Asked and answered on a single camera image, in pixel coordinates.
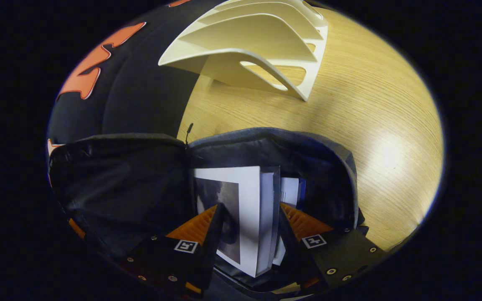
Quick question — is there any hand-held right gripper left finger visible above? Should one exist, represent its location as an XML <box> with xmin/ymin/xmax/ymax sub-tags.
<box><xmin>124</xmin><ymin>204</ymin><xmax>227</xmax><ymax>295</ymax></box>

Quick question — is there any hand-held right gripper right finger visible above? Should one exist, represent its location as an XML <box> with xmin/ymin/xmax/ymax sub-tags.
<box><xmin>279</xmin><ymin>202</ymin><xmax>388</xmax><ymax>289</ymax></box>

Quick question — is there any blue book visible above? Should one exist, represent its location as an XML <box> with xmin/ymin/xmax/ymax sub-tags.
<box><xmin>272</xmin><ymin>177</ymin><xmax>307</xmax><ymax>266</ymax></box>

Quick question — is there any white book with portrait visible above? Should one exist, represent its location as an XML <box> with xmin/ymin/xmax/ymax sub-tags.
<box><xmin>194</xmin><ymin>166</ymin><xmax>281</xmax><ymax>278</ymax></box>

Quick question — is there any grey schoolbag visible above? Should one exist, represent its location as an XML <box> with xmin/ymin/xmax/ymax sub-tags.
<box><xmin>49</xmin><ymin>128</ymin><xmax>369</xmax><ymax>301</ymax></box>

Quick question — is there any white bookshelf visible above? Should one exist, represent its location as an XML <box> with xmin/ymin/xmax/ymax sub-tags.
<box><xmin>158</xmin><ymin>0</ymin><xmax>329</xmax><ymax>102</ymax></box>

